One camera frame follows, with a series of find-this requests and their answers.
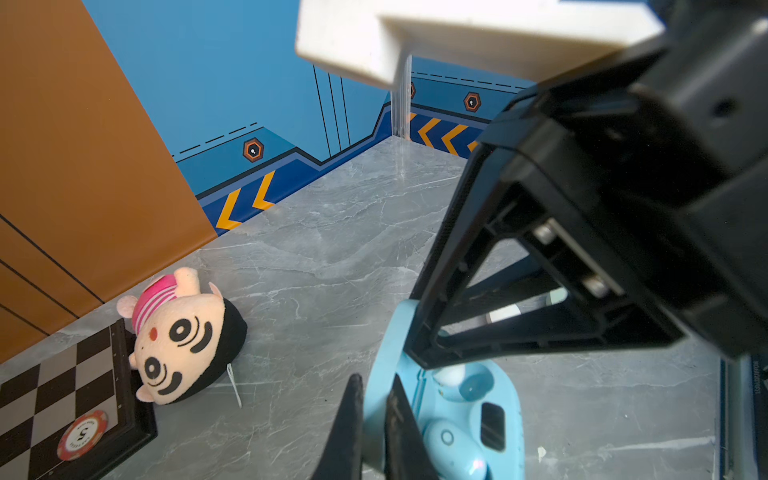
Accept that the black white chessboard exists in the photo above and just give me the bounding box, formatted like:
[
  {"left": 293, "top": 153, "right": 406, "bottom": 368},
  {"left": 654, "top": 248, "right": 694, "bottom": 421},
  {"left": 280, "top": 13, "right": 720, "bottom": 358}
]
[{"left": 1, "top": 320, "right": 158, "bottom": 480}]

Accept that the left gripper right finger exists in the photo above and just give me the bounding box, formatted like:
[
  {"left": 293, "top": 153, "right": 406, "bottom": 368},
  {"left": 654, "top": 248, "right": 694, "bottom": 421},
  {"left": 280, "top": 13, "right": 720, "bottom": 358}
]
[{"left": 384, "top": 375, "right": 439, "bottom": 480}]

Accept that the mint green earbud case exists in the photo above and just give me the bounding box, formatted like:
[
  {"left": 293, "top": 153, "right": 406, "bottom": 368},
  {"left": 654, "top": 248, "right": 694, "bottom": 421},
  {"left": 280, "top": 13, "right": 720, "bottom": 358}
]
[{"left": 546, "top": 287, "right": 568, "bottom": 306}]

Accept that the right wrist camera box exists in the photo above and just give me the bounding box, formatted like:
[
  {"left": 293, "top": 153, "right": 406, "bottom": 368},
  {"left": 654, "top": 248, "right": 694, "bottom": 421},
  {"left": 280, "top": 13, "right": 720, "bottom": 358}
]
[{"left": 295, "top": 0, "right": 665, "bottom": 90}]

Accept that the red poker chip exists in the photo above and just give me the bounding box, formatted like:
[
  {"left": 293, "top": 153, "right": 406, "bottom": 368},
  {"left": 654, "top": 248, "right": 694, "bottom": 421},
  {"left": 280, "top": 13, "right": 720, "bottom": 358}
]
[{"left": 56, "top": 410, "right": 109, "bottom": 461}]

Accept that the white earbud case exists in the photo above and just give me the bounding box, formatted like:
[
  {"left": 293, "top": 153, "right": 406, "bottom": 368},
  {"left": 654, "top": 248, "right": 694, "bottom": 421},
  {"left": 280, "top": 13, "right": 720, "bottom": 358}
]
[{"left": 486, "top": 304, "right": 521, "bottom": 323}]

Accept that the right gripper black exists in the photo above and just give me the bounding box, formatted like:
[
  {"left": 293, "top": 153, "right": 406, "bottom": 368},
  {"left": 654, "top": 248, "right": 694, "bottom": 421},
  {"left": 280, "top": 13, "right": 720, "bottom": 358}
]
[{"left": 481, "top": 1, "right": 767, "bottom": 358}]

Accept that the blue earbud case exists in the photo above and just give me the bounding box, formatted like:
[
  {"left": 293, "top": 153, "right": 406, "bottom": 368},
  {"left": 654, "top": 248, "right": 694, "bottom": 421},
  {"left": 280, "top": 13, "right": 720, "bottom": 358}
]
[{"left": 362, "top": 300, "right": 525, "bottom": 479}]

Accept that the right corner aluminium post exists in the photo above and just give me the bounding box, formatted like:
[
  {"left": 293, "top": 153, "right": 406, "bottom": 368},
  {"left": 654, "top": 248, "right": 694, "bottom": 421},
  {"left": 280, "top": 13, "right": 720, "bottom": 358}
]
[{"left": 390, "top": 55, "right": 412, "bottom": 140}]

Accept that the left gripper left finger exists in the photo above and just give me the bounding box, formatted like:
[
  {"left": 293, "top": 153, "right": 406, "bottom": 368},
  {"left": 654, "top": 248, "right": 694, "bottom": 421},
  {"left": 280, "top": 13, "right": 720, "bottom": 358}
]
[{"left": 311, "top": 374, "right": 364, "bottom": 480}]

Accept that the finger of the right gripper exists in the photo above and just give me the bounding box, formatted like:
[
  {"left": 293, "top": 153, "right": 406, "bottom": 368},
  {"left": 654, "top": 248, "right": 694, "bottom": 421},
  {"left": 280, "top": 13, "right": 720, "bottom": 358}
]
[
  {"left": 407, "top": 263, "right": 682, "bottom": 369},
  {"left": 406, "top": 146, "right": 528, "bottom": 354}
]

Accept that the plush doll pink shirt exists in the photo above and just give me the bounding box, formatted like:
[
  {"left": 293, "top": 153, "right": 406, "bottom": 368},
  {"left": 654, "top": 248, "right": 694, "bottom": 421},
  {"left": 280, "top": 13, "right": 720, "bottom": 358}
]
[{"left": 116, "top": 267, "right": 248, "bottom": 405}]

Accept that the blue earbud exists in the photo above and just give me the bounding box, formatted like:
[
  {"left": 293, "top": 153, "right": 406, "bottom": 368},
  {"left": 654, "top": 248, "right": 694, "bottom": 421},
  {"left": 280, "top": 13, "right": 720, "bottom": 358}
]
[
  {"left": 423, "top": 419, "right": 488, "bottom": 480},
  {"left": 433, "top": 364, "right": 466, "bottom": 388}
]

